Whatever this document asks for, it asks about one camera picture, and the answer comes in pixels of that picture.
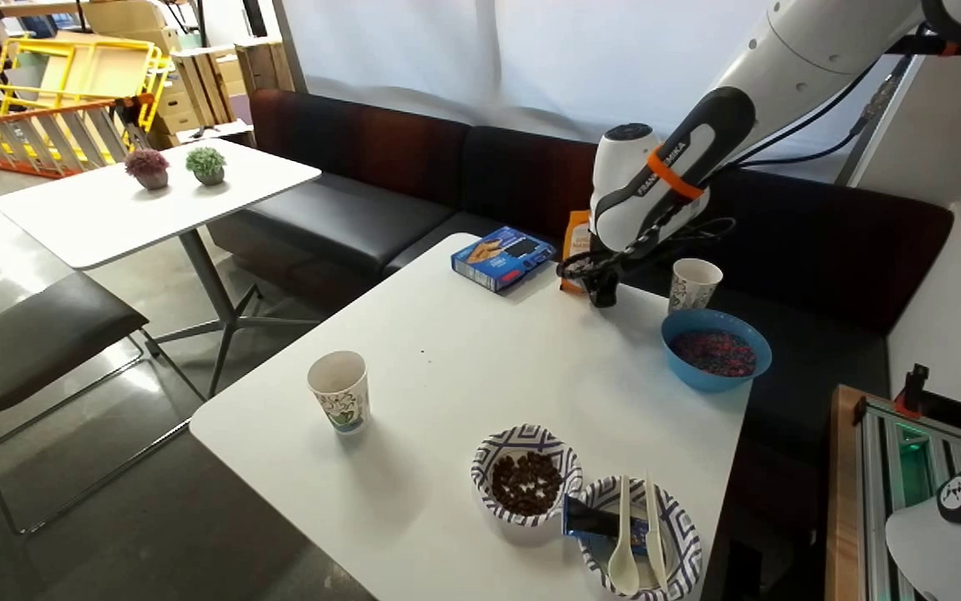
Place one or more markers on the white side table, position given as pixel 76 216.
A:
pixel 104 216

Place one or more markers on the blue patterned bowl, brown pieces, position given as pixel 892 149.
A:
pixel 526 471

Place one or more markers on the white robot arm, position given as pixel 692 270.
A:
pixel 800 58

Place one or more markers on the orange box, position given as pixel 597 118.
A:
pixel 571 252

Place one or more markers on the wooden cart with metal frame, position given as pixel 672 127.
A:
pixel 883 458

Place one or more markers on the blue patterned plate with cutlery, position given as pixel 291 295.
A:
pixel 591 525

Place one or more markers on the white plastic spoon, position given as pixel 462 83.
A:
pixel 621 572

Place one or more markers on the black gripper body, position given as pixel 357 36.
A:
pixel 597 271

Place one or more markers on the white patterned paper cup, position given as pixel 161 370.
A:
pixel 692 285

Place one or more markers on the white plastic knife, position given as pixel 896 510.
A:
pixel 656 537

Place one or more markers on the dark bench sofa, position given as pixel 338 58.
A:
pixel 824 271

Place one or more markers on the yellow metal frame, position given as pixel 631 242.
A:
pixel 83 67

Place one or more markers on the white paper cup near edge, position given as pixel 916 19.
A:
pixel 338 382

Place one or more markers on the blue bowl of colourful beads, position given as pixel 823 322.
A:
pixel 716 351

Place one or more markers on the blue cookie box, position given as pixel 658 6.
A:
pixel 502 259

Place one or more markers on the black chair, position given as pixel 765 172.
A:
pixel 51 336

